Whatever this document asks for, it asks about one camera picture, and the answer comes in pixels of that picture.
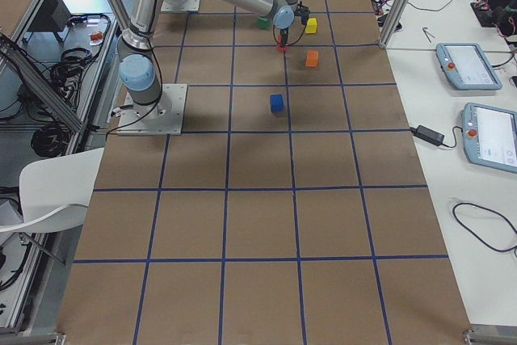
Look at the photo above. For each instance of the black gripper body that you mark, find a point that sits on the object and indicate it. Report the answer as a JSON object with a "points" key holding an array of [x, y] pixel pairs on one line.
{"points": [[283, 33]]}

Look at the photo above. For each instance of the red block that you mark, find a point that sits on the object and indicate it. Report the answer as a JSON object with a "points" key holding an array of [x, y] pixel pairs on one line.
{"points": [[282, 47]]}

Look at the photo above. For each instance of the green block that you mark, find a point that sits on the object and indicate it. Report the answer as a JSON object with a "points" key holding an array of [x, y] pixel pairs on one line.
{"points": [[263, 23]]}

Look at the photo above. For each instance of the yellow block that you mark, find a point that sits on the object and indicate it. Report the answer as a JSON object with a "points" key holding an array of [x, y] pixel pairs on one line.
{"points": [[311, 26]]}

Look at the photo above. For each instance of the orange block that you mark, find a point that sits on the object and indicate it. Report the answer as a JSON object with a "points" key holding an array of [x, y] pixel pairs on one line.
{"points": [[312, 59]]}

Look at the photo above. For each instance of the blue block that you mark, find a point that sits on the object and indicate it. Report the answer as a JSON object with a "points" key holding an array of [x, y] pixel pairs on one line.
{"points": [[276, 103]]}

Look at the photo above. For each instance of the black power brick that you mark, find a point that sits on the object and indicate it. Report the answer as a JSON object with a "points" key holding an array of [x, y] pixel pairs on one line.
{"points": [[428, 135]]}

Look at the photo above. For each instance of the upper teach pendant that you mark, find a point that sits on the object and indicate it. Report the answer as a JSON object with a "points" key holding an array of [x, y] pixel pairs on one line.
{"points": [[466, 66]]}

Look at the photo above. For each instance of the teach pendant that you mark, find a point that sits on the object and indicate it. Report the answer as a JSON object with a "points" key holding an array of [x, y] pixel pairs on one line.
{"points": [[489, 136], [466, 66]]}

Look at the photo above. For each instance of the lower teach pendant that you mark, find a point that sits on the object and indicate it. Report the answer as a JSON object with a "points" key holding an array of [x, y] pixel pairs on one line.
{"points": [[489, 136]]}

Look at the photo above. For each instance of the white chair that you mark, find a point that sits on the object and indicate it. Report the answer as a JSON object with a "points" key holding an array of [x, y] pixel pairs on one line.
{"points": [[55, 193]]}

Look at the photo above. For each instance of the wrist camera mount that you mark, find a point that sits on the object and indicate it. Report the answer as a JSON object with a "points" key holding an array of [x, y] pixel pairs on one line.
{"points": [[302, 12]]}

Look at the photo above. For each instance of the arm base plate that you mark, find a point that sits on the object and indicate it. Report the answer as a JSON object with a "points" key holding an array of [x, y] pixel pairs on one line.
{"points": [[193, 7], [164, 118]]}

